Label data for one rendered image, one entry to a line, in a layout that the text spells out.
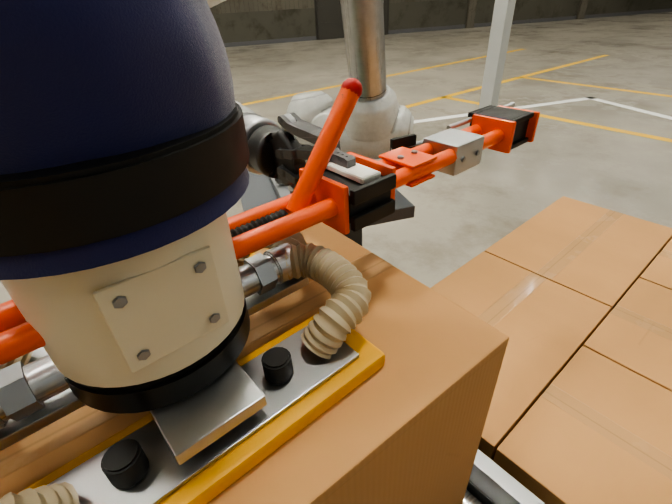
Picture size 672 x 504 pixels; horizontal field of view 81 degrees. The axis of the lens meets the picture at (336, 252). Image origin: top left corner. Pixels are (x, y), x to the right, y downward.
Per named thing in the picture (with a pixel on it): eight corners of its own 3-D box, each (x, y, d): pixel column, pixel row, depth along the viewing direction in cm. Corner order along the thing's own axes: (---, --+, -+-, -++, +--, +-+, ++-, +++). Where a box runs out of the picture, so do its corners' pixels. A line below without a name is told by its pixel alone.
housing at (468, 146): (455, 177, 57) (459, 147, 54) (418, 165, 61) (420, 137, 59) (482, 164, 61) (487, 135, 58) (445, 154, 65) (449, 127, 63)
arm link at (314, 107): (297, 155, 138) (290, 88, 127) (348, 156, 134) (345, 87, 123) (281, 169, 124) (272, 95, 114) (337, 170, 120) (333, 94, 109)
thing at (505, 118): (508, 154, 63) (514, 122, 60) (468, 144, 68) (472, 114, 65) (533, 141, 67) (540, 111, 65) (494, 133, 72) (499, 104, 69)
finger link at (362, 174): (342, 162, 51) (342, 156, 50) (381, 177, 46) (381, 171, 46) (324, 168, 49) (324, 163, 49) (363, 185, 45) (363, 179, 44)
